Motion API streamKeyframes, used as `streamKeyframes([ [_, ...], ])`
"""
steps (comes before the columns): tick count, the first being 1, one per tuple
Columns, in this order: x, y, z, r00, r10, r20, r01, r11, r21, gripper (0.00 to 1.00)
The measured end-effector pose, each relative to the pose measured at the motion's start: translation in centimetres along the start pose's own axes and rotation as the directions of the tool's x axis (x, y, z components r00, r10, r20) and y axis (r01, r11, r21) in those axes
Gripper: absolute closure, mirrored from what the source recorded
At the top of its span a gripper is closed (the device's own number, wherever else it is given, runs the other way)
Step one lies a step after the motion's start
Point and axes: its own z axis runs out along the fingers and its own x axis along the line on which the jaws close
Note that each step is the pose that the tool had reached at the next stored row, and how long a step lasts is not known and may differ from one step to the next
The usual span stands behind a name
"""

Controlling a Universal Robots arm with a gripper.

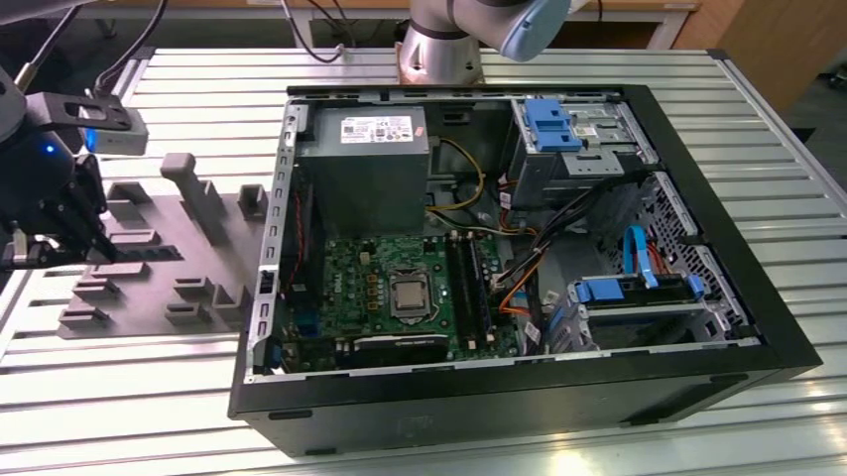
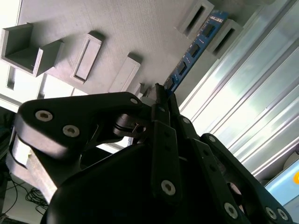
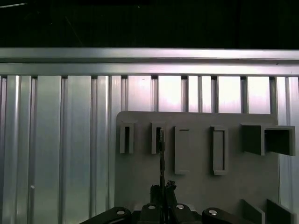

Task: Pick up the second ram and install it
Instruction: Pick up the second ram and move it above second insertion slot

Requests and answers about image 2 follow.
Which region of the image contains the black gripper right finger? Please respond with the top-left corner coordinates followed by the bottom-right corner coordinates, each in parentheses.
top-left (168, 94), bottom-right (296, 224)

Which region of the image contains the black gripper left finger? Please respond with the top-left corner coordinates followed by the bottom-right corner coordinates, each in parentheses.
top-left (14, 83), bottom-right (183, 206)

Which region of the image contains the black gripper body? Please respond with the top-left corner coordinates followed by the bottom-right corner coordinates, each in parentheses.
top-left (41, 142), bottom-right (234, 224)

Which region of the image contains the blue RAM stick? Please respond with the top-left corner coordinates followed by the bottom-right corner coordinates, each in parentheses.
top-left (163, 10), bottom-right (229, 95)

